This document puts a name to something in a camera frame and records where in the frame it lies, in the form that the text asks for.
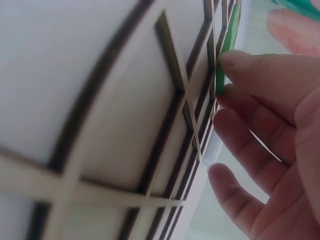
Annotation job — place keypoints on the person's right hand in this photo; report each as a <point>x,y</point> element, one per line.
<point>287,150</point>

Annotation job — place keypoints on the person's left hand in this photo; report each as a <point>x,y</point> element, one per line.
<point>297,32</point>

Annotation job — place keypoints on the person's left fingers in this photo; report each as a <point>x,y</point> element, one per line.
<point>295,35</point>

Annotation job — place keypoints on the person's right thumb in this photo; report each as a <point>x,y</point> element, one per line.
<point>262,72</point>

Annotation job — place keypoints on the green puzzle piece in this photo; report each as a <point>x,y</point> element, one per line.
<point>221,80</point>

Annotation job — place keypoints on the teal green piece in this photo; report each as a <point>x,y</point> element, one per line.
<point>300,4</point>

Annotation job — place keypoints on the wooden lattice frame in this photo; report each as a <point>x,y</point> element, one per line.
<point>190,85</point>

